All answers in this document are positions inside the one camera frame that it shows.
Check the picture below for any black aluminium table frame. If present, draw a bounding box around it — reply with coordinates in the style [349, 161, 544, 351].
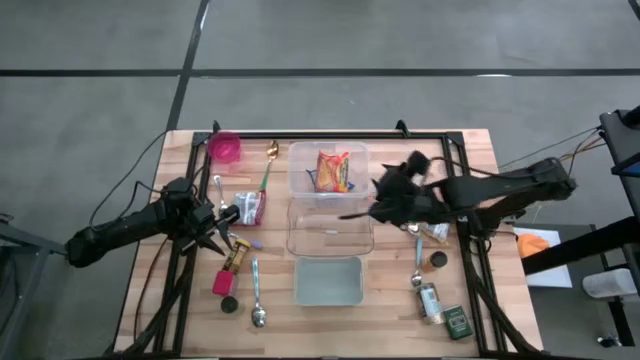
[119, 130, 541, 359]

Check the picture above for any white paper sheet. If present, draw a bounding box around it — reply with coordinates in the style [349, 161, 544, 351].
[513, 227, 574, 290]

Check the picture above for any brown bottle yellow cap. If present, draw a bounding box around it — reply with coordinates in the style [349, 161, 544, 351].
[222, 237, 252, 275]

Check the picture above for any clear spice jar white label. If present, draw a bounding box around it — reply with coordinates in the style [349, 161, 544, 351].
[417, 282, 446, 326]

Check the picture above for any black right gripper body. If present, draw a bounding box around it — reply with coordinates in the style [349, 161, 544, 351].
[369, 152, 451, 226]

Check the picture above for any red lid patterned spice tin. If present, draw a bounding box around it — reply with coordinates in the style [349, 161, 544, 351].
[211, 269, 238, 297]

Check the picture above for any clear acrylic organizer bin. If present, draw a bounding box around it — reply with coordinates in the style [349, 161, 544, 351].
[286, 195, 376, 258]

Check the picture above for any orange cable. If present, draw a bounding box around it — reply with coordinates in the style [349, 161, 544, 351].
[559, 135, 607, 164]

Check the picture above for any light blue handle spoon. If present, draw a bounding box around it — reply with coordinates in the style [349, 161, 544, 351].
[410, 236, 425, 289]

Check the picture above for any grey pouch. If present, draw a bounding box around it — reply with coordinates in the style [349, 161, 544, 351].
[581, 267, 639, 300]

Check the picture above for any black cable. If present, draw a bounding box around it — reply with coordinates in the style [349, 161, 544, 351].
[497, 127, 604, 171]
[88, 128, 174, 231]

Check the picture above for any green tin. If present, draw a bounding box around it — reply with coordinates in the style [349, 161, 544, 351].
[442, 304, 474, 342]

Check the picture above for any black lid orange spice jar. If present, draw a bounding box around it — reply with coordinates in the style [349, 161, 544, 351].
[421, 250, 449, 274]

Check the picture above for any grey metal stand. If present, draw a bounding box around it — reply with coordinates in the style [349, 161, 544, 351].
[0, 212, 81, 360]

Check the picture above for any orange object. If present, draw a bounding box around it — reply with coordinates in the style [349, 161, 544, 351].
[516, 232, 551, 259]

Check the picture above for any orange ramen packet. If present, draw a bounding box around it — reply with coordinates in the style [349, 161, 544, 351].
[313, 149, 351, 194]

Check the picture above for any all silver metal spoon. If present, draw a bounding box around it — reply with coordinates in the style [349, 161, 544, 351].
[213, 174, 230, 214]

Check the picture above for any gold spoon green handle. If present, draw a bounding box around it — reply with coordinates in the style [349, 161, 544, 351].
[257, 139, 281, 194]

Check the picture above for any frosted clear storage bin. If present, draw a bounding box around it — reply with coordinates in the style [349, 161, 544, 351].
[287, 140, 372, 201]

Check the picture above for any red ramen packet silver back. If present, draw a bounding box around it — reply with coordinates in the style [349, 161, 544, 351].
[231, 190, 268, 227]

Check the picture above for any black equipment stand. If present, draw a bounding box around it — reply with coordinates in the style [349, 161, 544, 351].
[598, 104, 640, 296]

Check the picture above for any pink plastic bowl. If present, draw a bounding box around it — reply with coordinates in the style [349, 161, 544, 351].
[206, 131, 242, 165]

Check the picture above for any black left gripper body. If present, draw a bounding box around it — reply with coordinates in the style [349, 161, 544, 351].
[174, 202, 242, 250]

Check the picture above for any grey plastic bin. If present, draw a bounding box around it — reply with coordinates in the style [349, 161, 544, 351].
[293, 255, 365, 307]

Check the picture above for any black diagonal stand bar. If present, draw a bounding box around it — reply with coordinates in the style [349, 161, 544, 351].
[521, 215, 640, 277]

